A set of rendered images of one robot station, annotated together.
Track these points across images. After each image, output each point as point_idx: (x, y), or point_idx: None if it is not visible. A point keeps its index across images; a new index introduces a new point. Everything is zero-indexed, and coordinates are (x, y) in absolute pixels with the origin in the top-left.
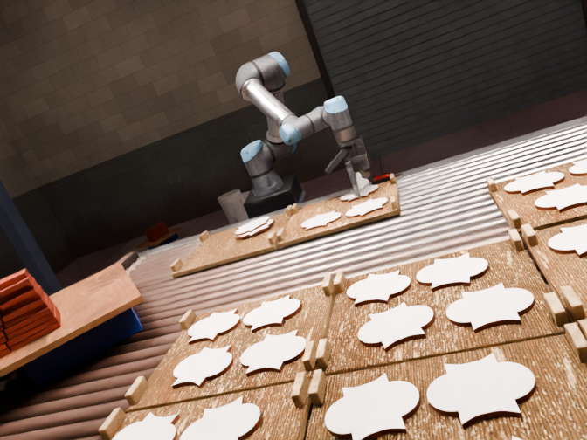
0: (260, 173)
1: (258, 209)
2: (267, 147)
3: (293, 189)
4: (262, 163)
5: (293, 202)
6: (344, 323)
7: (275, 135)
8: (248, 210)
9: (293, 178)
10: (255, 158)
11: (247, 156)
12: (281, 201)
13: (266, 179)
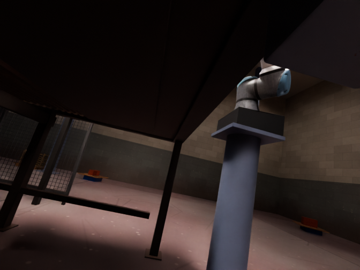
0: (238, 99)
1: (220, 125)
2: (255, 79)
3: (249, 114)
4: (242, 91)
5: (235, 119)
6: None
7: (262, 67)
8: (218, 125)
9: (267, 112)
10: (240, 86)
11: (237, 85)
12: (231, 118)
13: (239, 104)
